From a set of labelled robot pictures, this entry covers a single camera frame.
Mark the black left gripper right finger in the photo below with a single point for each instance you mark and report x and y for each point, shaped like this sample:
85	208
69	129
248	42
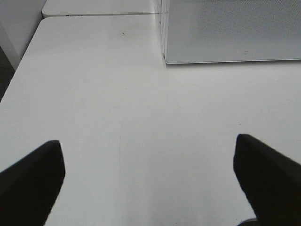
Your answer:
270	181

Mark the white microwave oven body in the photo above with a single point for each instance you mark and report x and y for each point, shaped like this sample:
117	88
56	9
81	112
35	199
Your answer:
235	30

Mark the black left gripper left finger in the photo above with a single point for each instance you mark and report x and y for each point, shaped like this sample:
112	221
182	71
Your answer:
30	187

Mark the white microwave door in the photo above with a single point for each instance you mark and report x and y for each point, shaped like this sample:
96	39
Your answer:
235	30

